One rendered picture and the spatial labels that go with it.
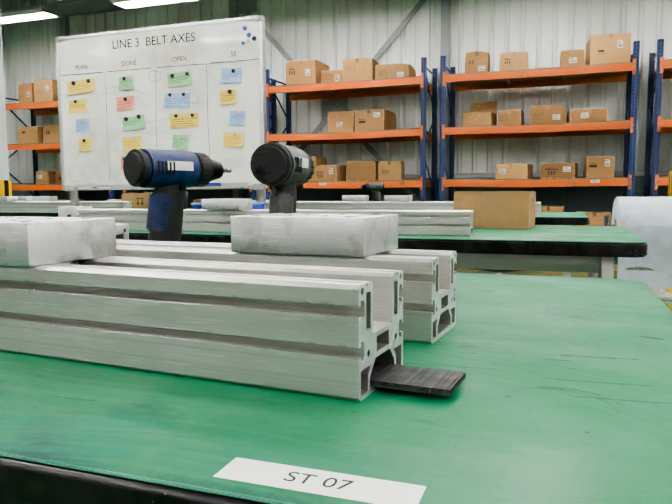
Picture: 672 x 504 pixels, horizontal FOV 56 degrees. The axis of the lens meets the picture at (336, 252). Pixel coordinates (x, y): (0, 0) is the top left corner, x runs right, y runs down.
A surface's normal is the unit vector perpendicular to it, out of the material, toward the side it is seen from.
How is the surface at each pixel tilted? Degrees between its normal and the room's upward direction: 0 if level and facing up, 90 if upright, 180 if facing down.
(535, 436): 0
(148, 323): 90
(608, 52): 93
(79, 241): 90
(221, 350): 90
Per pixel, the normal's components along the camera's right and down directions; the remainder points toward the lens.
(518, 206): -0.40, 0.07
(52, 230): 0.91, 0.04
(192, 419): 0.00, -1.00
